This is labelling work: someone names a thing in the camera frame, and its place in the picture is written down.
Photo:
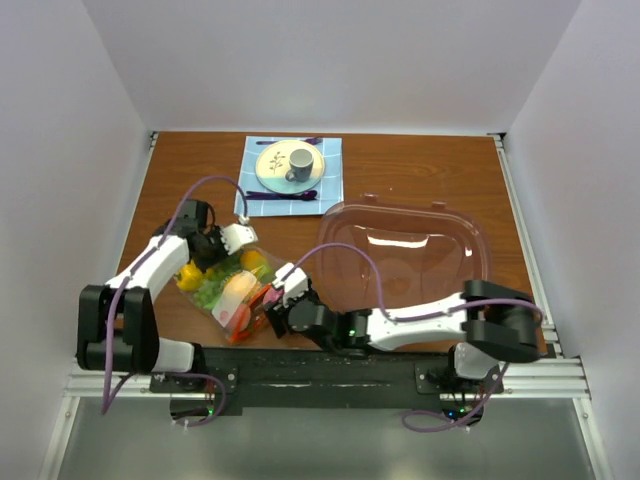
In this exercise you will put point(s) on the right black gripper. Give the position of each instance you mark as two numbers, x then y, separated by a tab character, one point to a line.
277	312

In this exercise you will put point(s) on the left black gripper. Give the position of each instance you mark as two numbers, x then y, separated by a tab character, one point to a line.
204	265

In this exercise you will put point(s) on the fake purple onion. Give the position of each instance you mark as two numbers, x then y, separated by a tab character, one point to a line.
272	295

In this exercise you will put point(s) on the clear zip top bag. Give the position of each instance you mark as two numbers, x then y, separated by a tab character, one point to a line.
225	308

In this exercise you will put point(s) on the fake red peach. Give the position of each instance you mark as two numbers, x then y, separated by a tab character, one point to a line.
241	319

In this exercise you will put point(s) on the clear pink plastic bowl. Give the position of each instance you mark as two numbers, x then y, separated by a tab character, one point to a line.
391	256

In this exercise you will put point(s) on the fake yellow lemon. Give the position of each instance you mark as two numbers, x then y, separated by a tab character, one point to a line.
252	259

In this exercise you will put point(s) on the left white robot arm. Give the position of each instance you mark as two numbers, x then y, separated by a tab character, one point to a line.
136	346

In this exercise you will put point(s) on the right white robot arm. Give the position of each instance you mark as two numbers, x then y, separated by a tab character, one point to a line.
488	323

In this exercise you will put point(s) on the fake green grapes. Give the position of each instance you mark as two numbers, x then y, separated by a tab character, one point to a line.
209	293

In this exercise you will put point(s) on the cream plate with plant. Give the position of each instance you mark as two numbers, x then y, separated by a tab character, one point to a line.
273	163

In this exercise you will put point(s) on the purple plastic spoon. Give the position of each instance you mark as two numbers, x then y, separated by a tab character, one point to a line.
309	195

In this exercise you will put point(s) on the blue checked cloth napkin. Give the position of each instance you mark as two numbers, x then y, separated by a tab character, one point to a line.
330	188

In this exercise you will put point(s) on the grey mug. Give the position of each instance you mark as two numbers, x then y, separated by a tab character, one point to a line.
301	163

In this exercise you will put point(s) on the purple plastic fork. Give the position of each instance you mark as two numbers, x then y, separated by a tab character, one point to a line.
308	140

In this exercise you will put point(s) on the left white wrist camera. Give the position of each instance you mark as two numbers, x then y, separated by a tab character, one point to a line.
236	236

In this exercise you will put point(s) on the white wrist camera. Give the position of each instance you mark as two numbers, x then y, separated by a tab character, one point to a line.
291	282
236	236

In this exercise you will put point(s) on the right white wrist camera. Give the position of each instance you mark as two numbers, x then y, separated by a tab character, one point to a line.
291	282

